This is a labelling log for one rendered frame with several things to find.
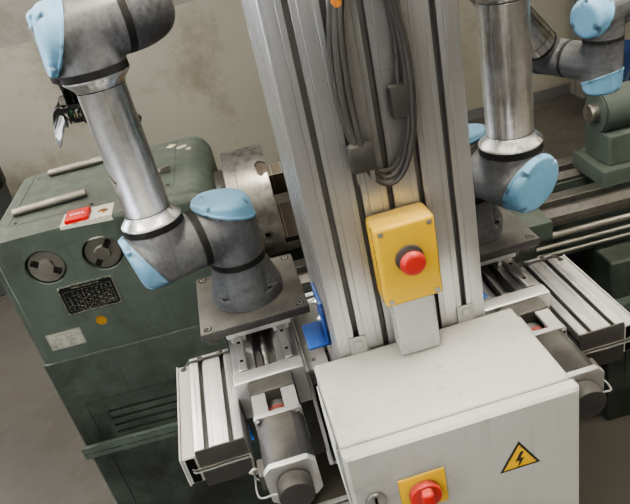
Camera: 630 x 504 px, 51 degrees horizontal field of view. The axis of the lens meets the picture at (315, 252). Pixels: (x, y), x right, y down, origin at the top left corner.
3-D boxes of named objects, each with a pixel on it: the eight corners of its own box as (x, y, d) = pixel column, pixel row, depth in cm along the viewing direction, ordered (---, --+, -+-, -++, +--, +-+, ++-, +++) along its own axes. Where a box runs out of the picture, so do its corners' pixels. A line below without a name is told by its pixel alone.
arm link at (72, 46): (220, 273, 128) (119, -22, 103) (147, 306, 123) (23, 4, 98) (200, 253, 137) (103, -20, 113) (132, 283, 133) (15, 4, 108)
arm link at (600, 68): (583, 79, 139) (584, 26, 133) (632, 87, 130) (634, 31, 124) (558, 92, 135) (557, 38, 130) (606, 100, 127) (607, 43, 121)
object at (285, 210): (266, 206, 202) (276, 244, 203) (266, 206, 197) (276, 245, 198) (301, 197, 202) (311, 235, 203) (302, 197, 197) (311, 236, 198)
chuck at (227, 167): (248, 269, 189) (218, 164, 178) (246, 237, 219) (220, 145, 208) (260, 266, 189) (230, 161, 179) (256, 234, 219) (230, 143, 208)
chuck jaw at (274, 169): (264, 198, 195) (258, 177, 184) (260, 184, 197) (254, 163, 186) (300, 189, 195) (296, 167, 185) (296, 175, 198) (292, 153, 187)
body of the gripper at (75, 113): (67, 130, 160) (49, 86, 151) (63, 113, 166) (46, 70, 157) (98, 122, 162) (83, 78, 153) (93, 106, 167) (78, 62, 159)
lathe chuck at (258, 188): (260, 266, 189) (230, 161, 179) (256, 234, 219) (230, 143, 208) (290, 258, 189) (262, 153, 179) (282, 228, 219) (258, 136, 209)
